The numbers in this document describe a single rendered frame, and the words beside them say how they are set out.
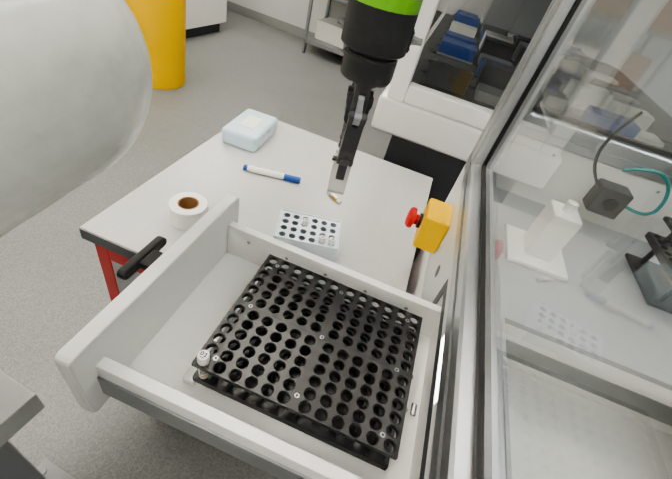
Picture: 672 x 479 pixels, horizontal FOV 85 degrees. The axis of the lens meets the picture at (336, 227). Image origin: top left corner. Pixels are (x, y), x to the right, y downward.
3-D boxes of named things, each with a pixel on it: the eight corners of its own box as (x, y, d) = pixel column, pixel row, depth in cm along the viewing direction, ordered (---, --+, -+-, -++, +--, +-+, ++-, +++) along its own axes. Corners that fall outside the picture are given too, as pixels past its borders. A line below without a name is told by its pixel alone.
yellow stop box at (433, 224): (408, 245, 68) (422, 215, 63) (414, 223, 73) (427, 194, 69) (434, 255, 67) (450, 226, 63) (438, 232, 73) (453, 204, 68)
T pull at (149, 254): (116, 279, 42) (114, 271, 41) (160, 240, 48) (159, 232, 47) (143, 291, 42) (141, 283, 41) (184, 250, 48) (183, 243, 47)
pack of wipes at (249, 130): (254, 154, 93) (255, 138, 90) (220, 142, 94) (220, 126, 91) (277, 131, 105) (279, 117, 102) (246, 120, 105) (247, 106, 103)
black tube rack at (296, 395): (193, 390, 41) (191, 362, 37) (265, 283, 54) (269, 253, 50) (377, 478, 39) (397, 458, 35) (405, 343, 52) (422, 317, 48)
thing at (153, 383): (104, 395, 39) (92, 367, 35) (231, 247, 59) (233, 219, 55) (463, 570, 35) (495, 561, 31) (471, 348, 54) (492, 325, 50)
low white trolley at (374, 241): (135, 406, 113) (78, 226, 64) (239, 273, 160) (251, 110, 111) (307, 490, 107) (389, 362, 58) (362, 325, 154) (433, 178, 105)
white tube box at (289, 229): (271, 249, 70) (273, 235, 68) (279, 221, 77) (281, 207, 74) (333, 262, 71) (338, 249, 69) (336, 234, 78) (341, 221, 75)
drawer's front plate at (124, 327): (80, 408, 39) (51, 356, 32) (227, 243, 61) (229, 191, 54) (94, 415, 39) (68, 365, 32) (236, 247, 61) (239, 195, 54)
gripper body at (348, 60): (399, 66, 48) (379, 130, 54) (396, 48, 54) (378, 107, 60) (344, 52, 47) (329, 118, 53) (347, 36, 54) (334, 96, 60)
